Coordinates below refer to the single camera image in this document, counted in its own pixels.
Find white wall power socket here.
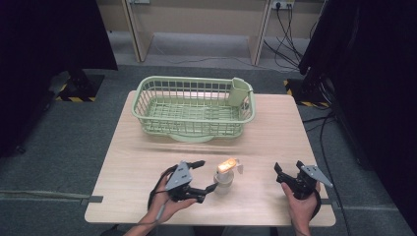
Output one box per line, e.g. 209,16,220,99
270,0,296,11

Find beige wooden desk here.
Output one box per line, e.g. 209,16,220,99
95,0,328,66

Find person's legs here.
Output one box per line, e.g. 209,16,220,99
99,224,298,236

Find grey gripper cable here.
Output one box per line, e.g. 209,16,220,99
156,198,170,222

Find thin grey floor cable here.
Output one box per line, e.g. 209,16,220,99
152,40,298,73

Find person's right hand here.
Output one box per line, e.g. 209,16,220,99
280,181,322,231

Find green plastic basket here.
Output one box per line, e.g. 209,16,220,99
131,75,257,144

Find black wrist strap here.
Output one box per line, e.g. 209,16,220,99
310,189,324,220
147,164,180,211

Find small white cup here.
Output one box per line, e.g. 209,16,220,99
212,157,245,196

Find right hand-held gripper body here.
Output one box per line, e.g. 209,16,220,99
276,163,334,201

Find black stand base striped edge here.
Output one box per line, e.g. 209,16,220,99
282,78,330,109
54,69,105,103

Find bundle of black cables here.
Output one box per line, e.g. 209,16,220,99
263,5,321,73

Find person's left hand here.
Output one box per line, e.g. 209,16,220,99
149,170,198,224

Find black floor cable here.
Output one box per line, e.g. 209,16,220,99
301,109,352,236

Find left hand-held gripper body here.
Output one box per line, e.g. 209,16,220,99
164,160,207,204

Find black curtain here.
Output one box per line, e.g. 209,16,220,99
0,0,119,159
297,0,417,234

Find green cutlery holder cup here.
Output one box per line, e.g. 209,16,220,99
227,77,255,108

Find grey floor cable cover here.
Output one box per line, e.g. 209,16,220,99
0,189,104,205

